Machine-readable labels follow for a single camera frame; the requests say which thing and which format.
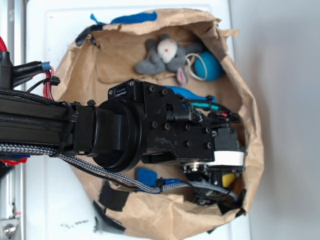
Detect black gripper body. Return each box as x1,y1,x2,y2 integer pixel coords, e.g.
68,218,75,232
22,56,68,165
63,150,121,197
181,127,246,208

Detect yellow cloth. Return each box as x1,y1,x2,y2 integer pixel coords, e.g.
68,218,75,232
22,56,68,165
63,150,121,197
222,173,236,188

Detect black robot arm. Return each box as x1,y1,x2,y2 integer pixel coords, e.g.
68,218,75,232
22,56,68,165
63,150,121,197
0,79,246,205

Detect blue felt cloth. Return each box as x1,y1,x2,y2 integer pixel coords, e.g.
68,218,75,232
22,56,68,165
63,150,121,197
89,11,158,26

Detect blue plastic bottle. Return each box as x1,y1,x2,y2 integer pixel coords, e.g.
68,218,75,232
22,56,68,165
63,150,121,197
166,85,219,111

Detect blue sponge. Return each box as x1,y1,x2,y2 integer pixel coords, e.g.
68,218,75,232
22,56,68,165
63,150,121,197
135,168,159,187

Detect blue rubber ball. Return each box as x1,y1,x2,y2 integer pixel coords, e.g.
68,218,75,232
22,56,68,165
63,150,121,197
200,51,224,81

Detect white elastic loop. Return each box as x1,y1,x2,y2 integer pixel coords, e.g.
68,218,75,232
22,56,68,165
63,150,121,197
185,53,208,81

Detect brown paper bag tray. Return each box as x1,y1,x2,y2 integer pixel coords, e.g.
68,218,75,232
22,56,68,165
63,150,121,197
53,8,265,240

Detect grey plush mouse toy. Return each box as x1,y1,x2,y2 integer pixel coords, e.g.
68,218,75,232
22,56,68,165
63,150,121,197
134,34,204,85

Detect black tape patch bottom left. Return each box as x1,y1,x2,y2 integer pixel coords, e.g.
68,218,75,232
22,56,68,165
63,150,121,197
98,181,130,212

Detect grey braided cable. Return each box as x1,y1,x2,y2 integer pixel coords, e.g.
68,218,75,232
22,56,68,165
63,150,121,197
0,142,240,202

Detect red wire bundle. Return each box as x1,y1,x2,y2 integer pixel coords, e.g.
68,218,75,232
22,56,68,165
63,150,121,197
41,67,56,100

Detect aluminium frame rail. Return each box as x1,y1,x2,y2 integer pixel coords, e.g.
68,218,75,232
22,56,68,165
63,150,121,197
0,0,27,240

